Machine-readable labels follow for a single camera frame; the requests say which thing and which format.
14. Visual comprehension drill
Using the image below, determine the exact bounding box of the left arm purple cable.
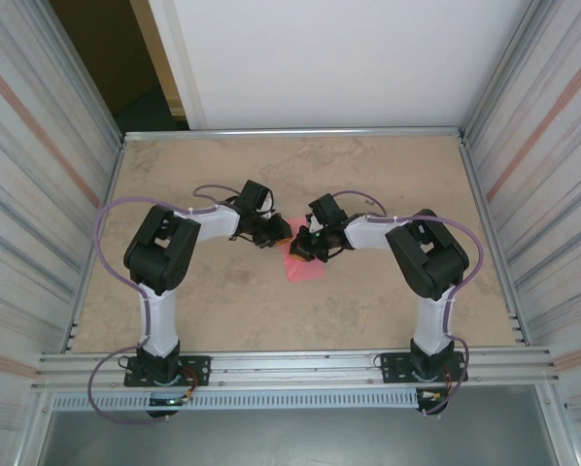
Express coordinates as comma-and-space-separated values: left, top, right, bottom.
88, 183, 233, 424

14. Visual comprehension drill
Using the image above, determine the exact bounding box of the white door frame post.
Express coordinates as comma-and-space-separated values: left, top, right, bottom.
147, 0, 209, 131

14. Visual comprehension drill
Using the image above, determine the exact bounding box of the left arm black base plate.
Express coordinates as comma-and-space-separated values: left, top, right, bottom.
123, 355, 212, 388

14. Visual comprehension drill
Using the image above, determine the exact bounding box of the pink cloth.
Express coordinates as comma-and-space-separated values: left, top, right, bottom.
282, 217, 326, 282

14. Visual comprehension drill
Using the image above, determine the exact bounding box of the slotted grey cable duct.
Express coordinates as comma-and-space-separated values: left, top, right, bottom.
51, 387, 421, 411

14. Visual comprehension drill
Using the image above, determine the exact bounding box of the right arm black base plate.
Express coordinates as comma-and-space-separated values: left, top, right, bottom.
380, 351, 466, 385

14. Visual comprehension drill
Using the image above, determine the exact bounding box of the aluminium side frame rail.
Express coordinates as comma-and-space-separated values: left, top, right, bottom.
65, 138, 127, 353
458, 133, 529, 347

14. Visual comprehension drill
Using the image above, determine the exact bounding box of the grey sheet metal shelf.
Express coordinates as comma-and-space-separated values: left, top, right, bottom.
37, 387, 564, 466

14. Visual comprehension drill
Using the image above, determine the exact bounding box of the wide aluminium mounting rail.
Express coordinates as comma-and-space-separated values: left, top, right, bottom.
30, 345, 562, 393

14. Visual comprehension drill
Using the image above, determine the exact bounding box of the black controller box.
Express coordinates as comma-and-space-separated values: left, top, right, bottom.
416, 387, 448, 417
147, 395, 188, 419

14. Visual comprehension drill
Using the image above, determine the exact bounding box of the long aluminium frame rail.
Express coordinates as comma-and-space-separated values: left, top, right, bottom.
121, 126, 468, 144

